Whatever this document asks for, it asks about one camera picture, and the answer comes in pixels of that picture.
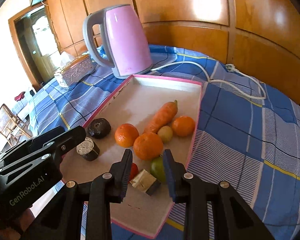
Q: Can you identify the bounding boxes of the dark cylinder with pale top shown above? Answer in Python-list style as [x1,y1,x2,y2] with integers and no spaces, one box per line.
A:
[76,137,100,161]

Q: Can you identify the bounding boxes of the dark brown round fruit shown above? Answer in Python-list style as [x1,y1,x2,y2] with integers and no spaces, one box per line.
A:
[88,118,111,139]

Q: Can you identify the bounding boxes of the orange tangerine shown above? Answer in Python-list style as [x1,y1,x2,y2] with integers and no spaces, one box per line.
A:
[115,124,139,148]
[133,133,164,160]

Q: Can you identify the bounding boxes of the red tomato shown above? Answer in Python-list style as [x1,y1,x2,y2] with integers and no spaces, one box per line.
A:
[129,163,139,181]

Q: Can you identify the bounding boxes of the white and dark block piece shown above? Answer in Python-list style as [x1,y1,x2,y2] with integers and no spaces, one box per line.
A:
[130,169,161,196]

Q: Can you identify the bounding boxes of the green tomato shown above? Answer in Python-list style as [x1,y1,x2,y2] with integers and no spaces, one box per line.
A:
[150,156,166,184]

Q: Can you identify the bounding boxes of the orange oval tomato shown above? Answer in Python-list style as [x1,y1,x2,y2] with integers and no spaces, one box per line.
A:
[172,116,196,137]

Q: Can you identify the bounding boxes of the small yellow-brown potato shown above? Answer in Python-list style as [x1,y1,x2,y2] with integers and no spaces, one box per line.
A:
[157,126,173,144]

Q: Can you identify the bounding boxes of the orange carrot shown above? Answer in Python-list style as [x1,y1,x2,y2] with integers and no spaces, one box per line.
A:
[143,100,178,133]

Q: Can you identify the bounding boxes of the person's left hand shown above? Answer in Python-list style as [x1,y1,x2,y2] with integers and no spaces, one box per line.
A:
[0,208,35,240]

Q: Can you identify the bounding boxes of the wooden chair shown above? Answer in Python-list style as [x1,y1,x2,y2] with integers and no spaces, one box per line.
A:
[0,103,32,147]

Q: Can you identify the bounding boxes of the pink white shallow tray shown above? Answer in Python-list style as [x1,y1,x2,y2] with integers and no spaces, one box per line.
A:
[60,75,202,239]

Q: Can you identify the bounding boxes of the silver ornate tissue box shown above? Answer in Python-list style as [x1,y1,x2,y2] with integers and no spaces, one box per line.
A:
[54,54,95,88]

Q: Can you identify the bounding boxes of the blue plaid tablecloth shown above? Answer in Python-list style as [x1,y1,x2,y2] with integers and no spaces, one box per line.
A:
[25,45,300,239]

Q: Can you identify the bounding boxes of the wooden door with glass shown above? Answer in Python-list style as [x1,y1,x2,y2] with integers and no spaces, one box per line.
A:
[8,4,62,91]

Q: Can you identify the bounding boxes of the pink electric kettle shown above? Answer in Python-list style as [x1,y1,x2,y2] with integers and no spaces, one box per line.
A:
[82,4,153,79]

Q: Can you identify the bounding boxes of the white power cable with plug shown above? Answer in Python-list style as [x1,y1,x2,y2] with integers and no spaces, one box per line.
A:
[149,61,267,100]

